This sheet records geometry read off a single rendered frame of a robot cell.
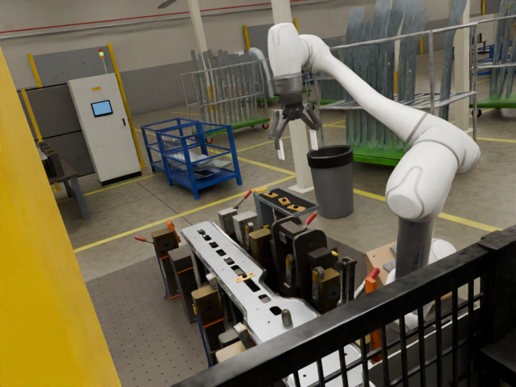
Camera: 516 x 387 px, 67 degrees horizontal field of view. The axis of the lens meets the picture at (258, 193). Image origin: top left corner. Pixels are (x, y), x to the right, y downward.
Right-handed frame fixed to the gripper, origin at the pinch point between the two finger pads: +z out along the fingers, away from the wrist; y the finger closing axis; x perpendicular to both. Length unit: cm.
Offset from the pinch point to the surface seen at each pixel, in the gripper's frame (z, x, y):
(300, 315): 46, 22, 20
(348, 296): 35, 37, 11
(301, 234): 27.1, 7.6, 7.5
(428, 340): 1, 90, 37
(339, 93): 101, -858, -639
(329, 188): 110, -220, -154
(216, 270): 46, -24, 32
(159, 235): 40, -67, 46
